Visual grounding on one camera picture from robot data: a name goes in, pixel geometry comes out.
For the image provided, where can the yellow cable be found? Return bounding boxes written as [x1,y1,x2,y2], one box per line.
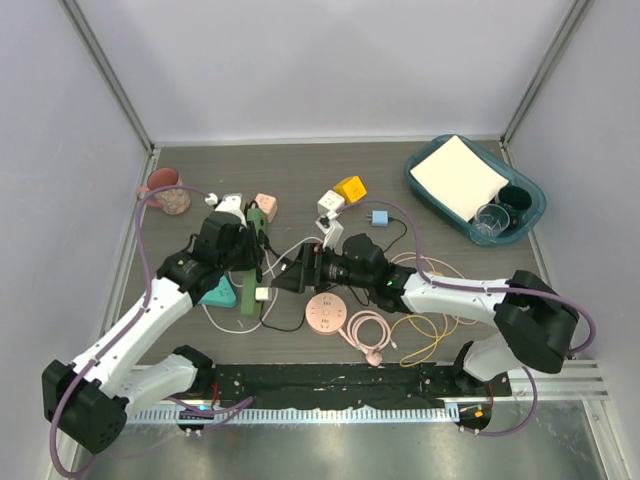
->
[391,314,459,369]

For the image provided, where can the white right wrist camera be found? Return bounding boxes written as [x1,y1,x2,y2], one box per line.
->
[315,211,344,249]

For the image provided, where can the peach cube socket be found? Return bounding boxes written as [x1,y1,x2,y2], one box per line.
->
[255,193,278,223]

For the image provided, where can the pink floral mug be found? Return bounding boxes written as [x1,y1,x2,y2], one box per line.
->
[136,167,191,215]

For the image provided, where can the dark green cup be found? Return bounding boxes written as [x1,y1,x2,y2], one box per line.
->
[495,184,533,225]

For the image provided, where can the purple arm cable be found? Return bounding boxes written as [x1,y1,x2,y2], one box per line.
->
[49,186,216,479]
[329,199,599,436]

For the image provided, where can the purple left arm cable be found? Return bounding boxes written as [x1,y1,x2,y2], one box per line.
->
[49,186,216,479]

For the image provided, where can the small white charger plug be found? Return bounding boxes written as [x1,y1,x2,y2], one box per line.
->
[254,287,273,302]

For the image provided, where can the pink round socket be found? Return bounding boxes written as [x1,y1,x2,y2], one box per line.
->
[304,293,347,335]

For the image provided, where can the white usb cable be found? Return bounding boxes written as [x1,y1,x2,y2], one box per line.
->
[202,239,306,334]

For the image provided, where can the clear glass cup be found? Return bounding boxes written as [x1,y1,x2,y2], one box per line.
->
[472,203,511,238]

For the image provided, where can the white cube adapter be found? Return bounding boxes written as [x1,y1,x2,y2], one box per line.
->
[317,190,345,216]

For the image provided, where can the black usb cable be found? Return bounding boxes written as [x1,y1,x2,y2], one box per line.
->
[258,218,407,332]

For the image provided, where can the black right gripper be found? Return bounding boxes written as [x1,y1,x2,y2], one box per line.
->
[273,241,373,293]

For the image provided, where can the white paper pad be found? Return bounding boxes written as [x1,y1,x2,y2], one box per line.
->
[409,135,509,222]

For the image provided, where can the light blue charger plug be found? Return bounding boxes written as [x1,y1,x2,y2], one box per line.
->
[366,210,389,227]

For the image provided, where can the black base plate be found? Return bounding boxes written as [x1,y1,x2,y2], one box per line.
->
[154,362,511,409]

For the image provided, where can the green power strip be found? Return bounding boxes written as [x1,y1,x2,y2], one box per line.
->
[240,207,266,319]

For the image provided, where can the pink cable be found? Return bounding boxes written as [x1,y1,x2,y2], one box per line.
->
[344,251,474,367]

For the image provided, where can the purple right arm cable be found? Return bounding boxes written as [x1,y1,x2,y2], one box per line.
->
[329,199,599,436]

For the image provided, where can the yellow cube socket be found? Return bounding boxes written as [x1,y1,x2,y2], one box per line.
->
[333,176,368,204]

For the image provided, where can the teal triangular socket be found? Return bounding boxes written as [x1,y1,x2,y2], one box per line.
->
[198,275,237,309]

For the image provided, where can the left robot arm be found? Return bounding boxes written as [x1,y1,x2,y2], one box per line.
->
[42,211,264,454]

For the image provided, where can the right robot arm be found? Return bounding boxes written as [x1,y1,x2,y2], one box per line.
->
[271,234,579,395]

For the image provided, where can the teal plastic tray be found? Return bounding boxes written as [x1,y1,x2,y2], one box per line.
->
[404,134,546,248]

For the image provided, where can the white cable duct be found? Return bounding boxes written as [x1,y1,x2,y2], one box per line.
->
[128,404,459,428]

